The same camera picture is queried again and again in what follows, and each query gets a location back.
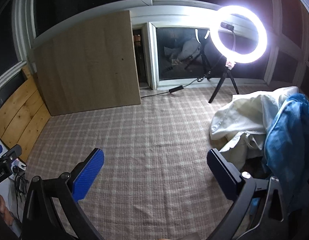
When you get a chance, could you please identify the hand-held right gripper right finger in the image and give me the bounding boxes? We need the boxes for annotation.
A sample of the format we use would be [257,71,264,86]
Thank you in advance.
[207,149,287,240]

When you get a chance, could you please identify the black power cable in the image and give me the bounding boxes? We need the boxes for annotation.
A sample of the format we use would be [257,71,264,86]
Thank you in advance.
[141,79,210,98]

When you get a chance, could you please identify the white window frame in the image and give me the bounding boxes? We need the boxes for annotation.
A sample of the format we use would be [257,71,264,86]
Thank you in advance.
[0,0,309,95]

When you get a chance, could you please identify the light wood panel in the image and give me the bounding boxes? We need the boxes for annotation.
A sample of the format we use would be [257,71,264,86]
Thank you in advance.
[33,10,141,117]

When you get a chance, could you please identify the black phone holder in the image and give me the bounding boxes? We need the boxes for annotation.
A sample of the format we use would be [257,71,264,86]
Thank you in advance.
[220,22,237,60]

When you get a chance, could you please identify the plaid blanket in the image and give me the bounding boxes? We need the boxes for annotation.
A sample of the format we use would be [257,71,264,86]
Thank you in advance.
[22,84,309,240]

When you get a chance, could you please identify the cream white garment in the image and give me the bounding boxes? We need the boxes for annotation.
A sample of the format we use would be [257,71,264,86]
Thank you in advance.
[209,86,300,173]

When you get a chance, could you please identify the person's left hand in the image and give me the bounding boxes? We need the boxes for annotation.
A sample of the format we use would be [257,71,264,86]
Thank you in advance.
[0,196,17,232]

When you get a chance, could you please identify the black cable bundle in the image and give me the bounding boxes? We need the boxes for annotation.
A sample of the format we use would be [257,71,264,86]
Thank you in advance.
[14,171,29,203]

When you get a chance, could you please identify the pine wood board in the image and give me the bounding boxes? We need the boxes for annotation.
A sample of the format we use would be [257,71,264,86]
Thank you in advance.
[0,75,51,162]

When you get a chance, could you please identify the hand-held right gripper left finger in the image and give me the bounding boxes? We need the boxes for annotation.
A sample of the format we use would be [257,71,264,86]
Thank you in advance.
[21,148,105,240]

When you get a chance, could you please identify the ring light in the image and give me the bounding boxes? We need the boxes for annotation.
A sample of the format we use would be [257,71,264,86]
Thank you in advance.
[209,5,268,64]

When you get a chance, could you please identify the blue garment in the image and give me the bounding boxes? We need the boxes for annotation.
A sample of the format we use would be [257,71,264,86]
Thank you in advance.
[262,94,309,213]

